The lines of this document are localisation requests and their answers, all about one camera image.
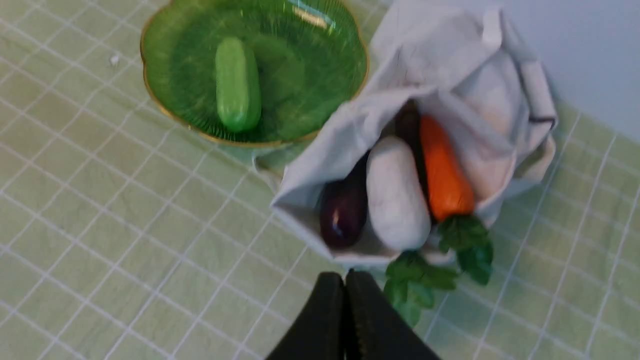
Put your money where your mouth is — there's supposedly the green glass plate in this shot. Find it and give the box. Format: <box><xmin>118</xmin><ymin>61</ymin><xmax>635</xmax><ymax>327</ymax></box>
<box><xmin>139</xmin><ymin>0</ymin><xmax>370</xmax><ymax>148</ymax></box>

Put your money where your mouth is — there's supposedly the white radish with leaves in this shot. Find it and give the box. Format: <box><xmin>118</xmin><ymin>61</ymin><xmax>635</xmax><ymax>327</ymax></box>
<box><xmin>366</xmin><ymin>136</ymin><xmax>457</xmax><ymax>328</ymax></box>

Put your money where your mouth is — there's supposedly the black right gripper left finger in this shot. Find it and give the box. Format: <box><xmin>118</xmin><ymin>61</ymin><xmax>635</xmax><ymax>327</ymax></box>
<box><xmin>267</xmin><ymin>272</ymin><xmax>345</xmax><ymax>360</ymax></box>

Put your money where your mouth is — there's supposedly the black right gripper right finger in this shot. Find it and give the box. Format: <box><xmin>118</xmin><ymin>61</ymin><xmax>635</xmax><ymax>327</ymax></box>
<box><xmin>345</xmin><ymin>269</ymin><xmax>439</xmax><ymax>360</ymax></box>

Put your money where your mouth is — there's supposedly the green cucumber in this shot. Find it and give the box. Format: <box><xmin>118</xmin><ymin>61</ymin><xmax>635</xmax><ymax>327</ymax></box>
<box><xmin>215</xmin><ymin>37</ymin><xmax>262</xmax><ymax>133</ymax></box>

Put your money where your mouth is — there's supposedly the white cloth bag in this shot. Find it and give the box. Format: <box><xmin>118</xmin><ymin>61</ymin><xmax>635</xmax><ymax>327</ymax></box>
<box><xmin>253</xmin><ymin>0</ymin><xmax>558</xmax><ymax>267</ymax></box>

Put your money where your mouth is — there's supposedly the dark purple eggplant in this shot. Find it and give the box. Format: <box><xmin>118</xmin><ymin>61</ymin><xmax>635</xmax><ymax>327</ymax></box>
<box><xmin>319</xmin><ymin>100</ymin><xmax>432</xmax><ymax>249</ymax></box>

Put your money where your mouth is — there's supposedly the green checkered tablecloth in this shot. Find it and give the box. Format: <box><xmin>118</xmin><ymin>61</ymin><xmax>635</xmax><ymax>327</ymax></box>
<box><xmin>0</xmin><ymin>0</ymin><xmax>640</xmax><ymax>360</ymax></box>

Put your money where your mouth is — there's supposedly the orange carrot with leaves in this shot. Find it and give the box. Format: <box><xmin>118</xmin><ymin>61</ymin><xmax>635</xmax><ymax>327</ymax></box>
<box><xmin>419</xmin><ymin>114</ymin><xmax>494</xmax><ymax>286</ymax></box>

